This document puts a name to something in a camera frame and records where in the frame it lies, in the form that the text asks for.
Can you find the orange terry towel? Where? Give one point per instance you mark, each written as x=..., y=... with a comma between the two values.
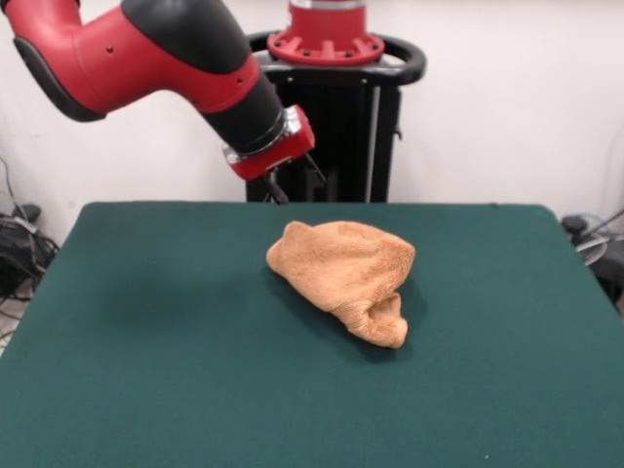
x=341, y=273

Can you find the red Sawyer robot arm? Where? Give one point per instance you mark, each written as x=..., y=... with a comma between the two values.
x=146, y=63

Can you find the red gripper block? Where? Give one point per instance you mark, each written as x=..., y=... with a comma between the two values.
x=278, y=158

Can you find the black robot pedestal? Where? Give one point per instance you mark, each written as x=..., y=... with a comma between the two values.
x=351, y=122

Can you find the dark green table cloth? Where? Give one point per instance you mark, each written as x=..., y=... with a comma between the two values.
x=195, y=341

